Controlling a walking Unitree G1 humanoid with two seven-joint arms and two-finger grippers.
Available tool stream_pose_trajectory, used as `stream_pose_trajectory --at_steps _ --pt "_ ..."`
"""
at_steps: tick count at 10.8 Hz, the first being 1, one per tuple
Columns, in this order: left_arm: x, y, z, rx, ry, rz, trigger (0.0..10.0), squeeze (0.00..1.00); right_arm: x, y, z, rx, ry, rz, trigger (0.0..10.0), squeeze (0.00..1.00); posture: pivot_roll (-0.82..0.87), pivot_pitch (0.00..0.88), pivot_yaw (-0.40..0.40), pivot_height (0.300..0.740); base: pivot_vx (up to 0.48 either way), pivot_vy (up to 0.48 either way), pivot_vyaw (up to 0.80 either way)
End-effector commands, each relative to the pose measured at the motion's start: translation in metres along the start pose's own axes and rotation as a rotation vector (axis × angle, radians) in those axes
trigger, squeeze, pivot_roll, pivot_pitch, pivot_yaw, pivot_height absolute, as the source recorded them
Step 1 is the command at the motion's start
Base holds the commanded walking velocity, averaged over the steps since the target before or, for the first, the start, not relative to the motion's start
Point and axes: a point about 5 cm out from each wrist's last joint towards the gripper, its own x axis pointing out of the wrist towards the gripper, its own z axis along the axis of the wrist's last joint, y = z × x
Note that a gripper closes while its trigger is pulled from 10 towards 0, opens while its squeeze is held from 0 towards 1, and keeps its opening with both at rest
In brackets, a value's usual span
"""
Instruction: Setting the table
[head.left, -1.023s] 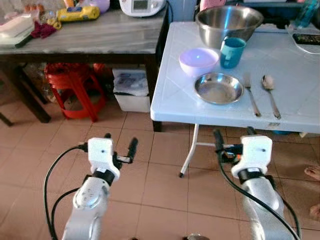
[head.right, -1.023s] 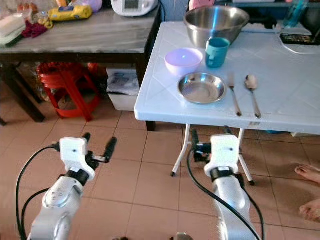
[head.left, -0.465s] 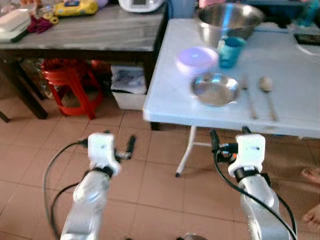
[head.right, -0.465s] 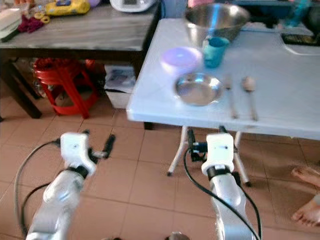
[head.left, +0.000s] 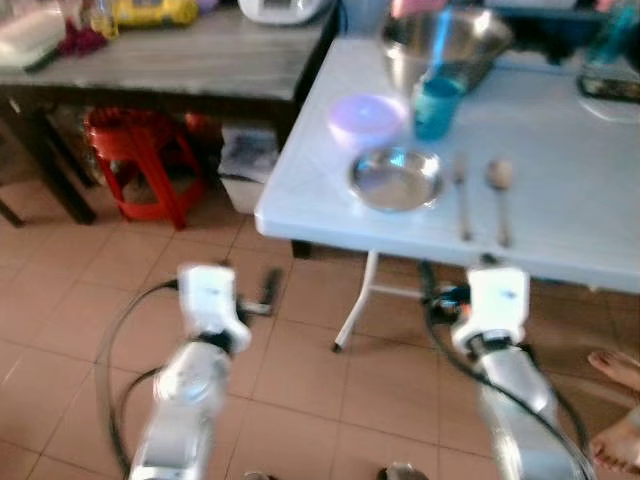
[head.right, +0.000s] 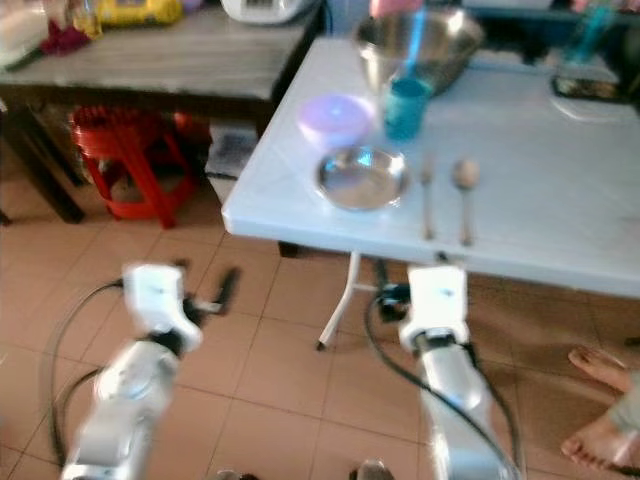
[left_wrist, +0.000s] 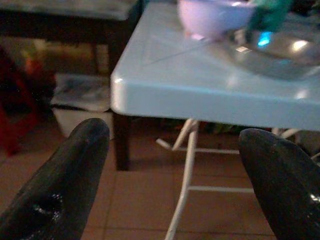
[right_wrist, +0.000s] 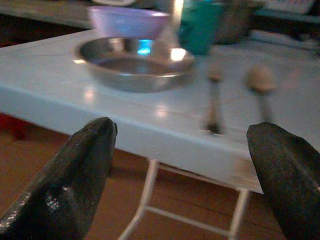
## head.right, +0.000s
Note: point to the white rice cooker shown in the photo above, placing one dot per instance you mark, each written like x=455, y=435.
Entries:
x=270, y=10

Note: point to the robot's foot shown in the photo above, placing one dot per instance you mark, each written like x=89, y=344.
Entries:
x=227, y=476
x=372, y=472

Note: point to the round steel plate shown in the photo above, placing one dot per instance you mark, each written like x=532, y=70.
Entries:
x=362, y=178

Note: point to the clear glass bottle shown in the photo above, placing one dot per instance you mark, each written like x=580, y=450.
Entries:
x=86, y=20

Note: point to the dark tray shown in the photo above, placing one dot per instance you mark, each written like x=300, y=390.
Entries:
x=590, y=87

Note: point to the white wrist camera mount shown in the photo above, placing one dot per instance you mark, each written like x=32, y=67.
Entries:
x=158, y=300
x=435, y=305

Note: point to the steel fork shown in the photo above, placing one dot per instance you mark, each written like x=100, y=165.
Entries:
x=427, y=195

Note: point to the white folding table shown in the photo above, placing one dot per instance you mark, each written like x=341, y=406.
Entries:
x=540, y=180

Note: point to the dark red cloth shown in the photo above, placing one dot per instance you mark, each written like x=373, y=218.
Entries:
x=66, y=42

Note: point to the pink plastic item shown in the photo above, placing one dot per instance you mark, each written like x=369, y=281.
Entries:
x=396, y=8

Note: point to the red plastic stool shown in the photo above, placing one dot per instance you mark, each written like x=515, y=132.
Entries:
x=125, y=140

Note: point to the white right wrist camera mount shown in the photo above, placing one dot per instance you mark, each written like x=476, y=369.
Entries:
x=435, y=305

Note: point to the steel spoon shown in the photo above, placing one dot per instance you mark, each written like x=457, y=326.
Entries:
x=465, y=174

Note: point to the robot's left foot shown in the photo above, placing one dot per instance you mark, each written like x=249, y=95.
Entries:
x=227, y=476

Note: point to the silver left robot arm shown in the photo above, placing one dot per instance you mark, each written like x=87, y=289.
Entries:
x=125, y=400

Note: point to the white round plate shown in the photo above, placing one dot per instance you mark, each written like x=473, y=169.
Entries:
x=585, y=110

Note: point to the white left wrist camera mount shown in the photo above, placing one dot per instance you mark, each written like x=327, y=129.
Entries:
x=158, y=300

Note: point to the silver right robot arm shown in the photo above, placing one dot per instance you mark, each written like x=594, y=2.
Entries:
x=455, y=400

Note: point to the white storage box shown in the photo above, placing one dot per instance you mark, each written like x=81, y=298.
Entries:
x=230, y=155

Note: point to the white lidded container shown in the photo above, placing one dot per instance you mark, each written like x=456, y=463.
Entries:
x=20, y=40

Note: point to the person's bare foot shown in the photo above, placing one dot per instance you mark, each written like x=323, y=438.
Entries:
x=600, y=445
x=605, y=368

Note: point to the wooden side table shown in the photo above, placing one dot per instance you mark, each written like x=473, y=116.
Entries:
x=190, y=60

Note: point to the large steel mixing bowl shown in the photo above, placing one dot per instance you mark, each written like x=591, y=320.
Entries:
x=415, y=45

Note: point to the robot's right foot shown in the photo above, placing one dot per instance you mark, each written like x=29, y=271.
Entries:
x=372, y=472

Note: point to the teal plastic cup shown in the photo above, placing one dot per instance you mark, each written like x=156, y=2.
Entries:
x=406, y=108

